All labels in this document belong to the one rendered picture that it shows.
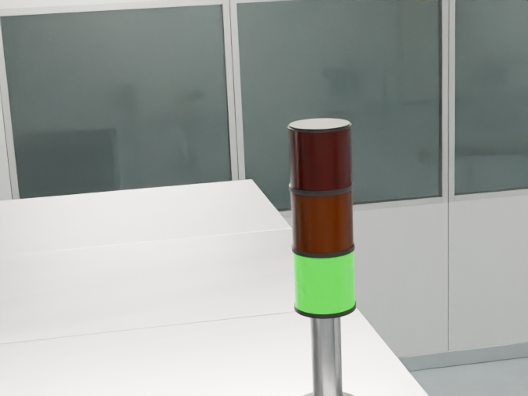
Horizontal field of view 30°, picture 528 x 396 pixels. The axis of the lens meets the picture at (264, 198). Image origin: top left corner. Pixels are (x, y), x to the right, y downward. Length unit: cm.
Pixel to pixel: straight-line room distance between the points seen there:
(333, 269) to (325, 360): 8
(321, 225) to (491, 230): 520
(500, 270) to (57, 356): 515
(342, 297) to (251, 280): 41
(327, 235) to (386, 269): 502
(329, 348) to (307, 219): 11
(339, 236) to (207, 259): 52
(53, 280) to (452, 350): 498
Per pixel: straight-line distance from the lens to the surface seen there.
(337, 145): 75
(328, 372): 82
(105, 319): 110
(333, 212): 76
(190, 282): 119
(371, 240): 570
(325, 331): 80
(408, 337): 597
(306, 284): 78
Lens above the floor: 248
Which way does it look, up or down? 14 degrees down
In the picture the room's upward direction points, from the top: 3 degrees counter-clockwise
